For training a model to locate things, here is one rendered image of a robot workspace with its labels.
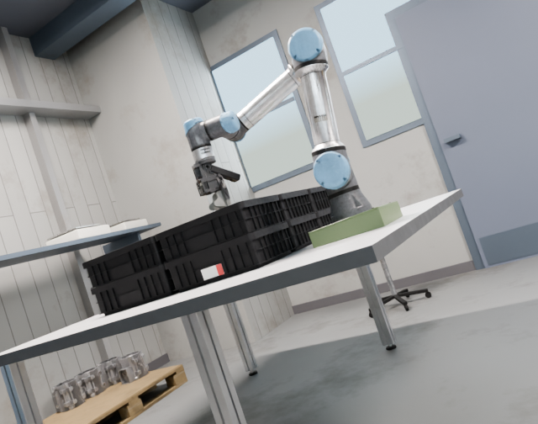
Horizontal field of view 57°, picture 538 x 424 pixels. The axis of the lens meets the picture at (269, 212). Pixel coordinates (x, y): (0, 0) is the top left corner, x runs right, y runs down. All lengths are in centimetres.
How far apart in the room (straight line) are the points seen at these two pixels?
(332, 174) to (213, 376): 71
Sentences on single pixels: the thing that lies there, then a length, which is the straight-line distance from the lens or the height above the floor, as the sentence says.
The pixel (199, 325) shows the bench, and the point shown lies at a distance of 145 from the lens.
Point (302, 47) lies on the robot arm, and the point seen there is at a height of 133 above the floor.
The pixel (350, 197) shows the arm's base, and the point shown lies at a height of 83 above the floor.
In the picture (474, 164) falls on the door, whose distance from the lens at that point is 413.
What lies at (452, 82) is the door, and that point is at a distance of 417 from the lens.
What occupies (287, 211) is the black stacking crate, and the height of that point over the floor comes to 86.
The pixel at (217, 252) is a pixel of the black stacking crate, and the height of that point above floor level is 79.
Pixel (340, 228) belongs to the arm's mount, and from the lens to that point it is 167.
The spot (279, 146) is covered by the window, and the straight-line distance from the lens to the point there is 462.
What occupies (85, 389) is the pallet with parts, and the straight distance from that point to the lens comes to 387.
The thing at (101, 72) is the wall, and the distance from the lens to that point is 490.
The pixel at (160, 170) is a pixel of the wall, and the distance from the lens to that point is 442.
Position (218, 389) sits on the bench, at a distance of 149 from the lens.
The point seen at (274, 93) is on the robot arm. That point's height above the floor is 127.
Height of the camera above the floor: 79
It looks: 2 degrees up
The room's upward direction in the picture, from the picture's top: 19 degrees counter-clockwise
